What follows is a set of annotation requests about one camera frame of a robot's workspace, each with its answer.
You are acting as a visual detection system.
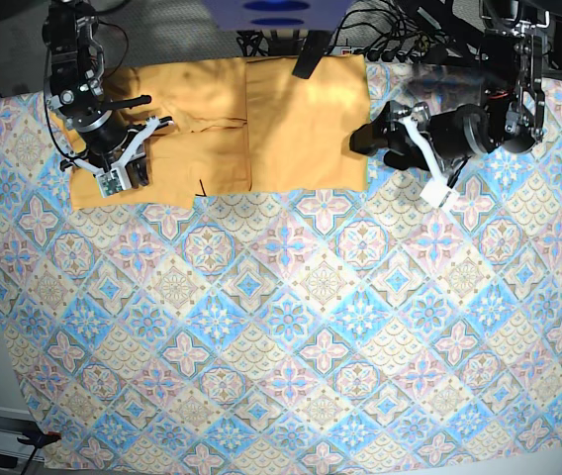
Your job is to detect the yellow T-shirt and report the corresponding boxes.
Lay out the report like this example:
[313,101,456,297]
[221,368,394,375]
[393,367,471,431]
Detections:
[69,55,370,210]

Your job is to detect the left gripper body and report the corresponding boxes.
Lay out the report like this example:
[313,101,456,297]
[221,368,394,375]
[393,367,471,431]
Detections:
[387,101,499,212]

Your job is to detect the white power strip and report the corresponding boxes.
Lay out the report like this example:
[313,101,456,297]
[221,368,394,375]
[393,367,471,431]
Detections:
[330,47,422,63]

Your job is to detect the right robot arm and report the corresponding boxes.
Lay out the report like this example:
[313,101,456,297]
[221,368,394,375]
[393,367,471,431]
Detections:
[42,1,173,198]

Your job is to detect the patterned blue tile tablecloth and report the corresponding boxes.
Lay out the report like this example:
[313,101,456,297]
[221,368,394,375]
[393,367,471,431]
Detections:
[0,80,562,474]

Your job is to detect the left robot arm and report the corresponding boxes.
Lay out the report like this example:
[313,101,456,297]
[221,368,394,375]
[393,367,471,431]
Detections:
[349,1,549,211]

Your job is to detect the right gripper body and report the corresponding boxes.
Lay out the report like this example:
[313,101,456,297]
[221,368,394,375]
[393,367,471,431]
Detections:
[59,95,174,198]

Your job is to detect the black clamp at table edge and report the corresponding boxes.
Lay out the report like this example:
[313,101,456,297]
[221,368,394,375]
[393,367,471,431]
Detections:
[292,30,332,79]

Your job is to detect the purple base camera mount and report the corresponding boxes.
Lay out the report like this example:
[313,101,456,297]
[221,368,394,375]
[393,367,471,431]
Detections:
[203,0,352,31]

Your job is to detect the white aluminium rail box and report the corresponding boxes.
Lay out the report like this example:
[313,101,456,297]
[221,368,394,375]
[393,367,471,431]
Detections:
[0,407,39,460]

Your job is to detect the orange black clamp bottom left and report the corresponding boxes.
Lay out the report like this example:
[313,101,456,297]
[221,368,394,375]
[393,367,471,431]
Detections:
[17,430,61,449]

